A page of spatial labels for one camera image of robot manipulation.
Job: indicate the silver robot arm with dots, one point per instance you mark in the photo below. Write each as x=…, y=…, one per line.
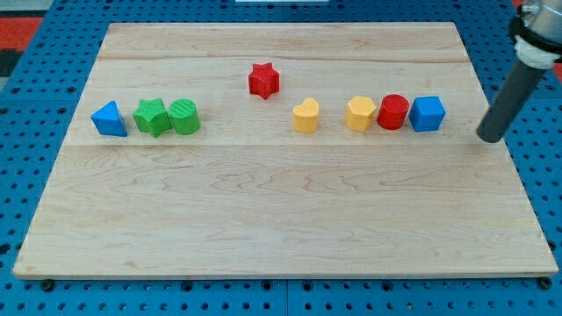
x=538, y=22

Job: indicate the red star block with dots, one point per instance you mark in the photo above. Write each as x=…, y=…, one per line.
x=264, y=80

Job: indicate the green star block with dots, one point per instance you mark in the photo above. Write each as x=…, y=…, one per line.
x=151, y=117

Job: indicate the blue cube block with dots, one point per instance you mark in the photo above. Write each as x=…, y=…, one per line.
x=426, y=114

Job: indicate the yellow heart block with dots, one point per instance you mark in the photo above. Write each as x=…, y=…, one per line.
x=306, y=116

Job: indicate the light wooden board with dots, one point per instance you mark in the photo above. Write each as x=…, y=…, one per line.
x=248, y=197

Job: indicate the yellow hexagon block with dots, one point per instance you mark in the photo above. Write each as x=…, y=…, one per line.
x=360, y=112

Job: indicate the green cylinder block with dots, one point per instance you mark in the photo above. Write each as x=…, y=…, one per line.
x=184, y=116

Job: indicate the red cylinder block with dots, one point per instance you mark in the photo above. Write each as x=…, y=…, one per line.
x=393, y=111

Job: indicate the blue triangle block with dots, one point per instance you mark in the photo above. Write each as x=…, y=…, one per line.
x=108, y=120

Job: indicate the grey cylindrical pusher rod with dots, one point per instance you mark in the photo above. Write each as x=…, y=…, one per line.
x=533, y=60

